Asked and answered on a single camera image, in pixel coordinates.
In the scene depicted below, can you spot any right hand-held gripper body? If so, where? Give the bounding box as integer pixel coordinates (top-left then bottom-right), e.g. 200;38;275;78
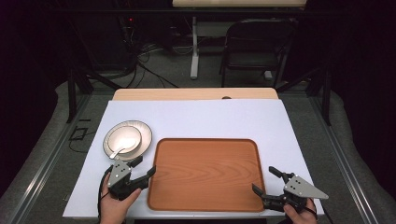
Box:
262;175;330;214

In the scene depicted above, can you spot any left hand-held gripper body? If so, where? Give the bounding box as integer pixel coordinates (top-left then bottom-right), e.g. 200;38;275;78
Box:
106;160;142;202

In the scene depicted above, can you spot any white ceramic spoon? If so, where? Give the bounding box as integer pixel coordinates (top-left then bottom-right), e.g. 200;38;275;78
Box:
108;141;138;161

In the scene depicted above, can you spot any white bowl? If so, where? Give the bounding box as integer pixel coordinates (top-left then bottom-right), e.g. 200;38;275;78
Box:
106;125;143;155

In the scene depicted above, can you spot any brown wooden tray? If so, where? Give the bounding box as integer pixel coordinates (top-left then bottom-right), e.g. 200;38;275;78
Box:
147;137;266;213

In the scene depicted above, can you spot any person's right hand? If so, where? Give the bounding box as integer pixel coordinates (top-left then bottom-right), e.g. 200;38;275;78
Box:
283;199;318;224

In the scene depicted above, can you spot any person's left hand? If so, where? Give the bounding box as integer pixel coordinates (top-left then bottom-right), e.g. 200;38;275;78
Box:
99;172;143;224

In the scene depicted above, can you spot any white table mat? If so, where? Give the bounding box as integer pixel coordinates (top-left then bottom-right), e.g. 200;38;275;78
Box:
62;99;325;219

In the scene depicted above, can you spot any light wooden table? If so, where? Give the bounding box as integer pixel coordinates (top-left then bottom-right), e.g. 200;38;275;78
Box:
111;87;279;101

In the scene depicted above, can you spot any black metal stand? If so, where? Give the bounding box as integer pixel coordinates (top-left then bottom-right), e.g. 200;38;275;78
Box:
276;64;332;127
65;65;123;124

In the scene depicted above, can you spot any white desk leg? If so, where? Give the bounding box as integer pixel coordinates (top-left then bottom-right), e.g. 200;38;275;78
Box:
189;16;201;80

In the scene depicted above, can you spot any dark equipment cabinet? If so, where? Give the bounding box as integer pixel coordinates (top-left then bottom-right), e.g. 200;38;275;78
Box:
74;12;135;71

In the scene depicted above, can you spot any black folding chair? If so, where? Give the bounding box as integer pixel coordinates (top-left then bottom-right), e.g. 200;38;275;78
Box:
219;18;297;89

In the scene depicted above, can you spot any light desk top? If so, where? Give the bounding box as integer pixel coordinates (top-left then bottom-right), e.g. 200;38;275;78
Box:
172;0;308;8

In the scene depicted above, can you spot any black wrist strap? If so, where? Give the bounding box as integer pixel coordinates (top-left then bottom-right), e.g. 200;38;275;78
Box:
300;204;319;219

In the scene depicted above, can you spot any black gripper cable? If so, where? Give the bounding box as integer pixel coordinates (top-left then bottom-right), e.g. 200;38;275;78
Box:
97;165;114;220

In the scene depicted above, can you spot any aluminium floor rail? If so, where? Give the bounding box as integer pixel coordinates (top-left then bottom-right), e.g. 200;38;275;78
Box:
310;92;380;224
8;92;92;224

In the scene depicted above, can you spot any black floor frame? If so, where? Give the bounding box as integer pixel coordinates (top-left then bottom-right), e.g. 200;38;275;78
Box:
68;126;89;142

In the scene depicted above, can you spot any bundle of floor cables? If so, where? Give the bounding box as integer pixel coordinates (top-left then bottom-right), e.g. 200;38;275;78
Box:
122;17;180;90

